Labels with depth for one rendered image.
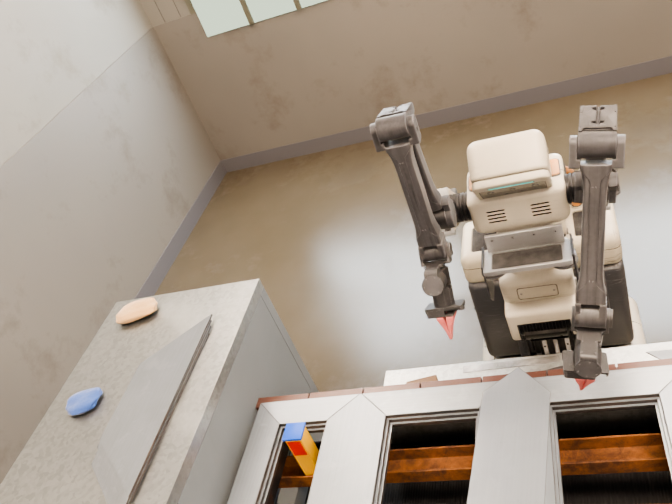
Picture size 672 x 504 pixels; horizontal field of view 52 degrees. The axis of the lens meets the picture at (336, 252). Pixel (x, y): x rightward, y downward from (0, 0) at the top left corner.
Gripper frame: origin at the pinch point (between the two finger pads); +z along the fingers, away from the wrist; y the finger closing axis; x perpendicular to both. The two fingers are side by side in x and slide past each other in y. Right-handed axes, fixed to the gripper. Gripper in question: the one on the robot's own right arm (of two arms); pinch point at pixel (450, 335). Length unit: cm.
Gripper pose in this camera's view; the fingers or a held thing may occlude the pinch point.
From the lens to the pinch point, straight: 192.1
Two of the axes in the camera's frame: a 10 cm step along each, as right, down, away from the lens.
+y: 9.3, -1.5, -3.4
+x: 3.1, -2.2, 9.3
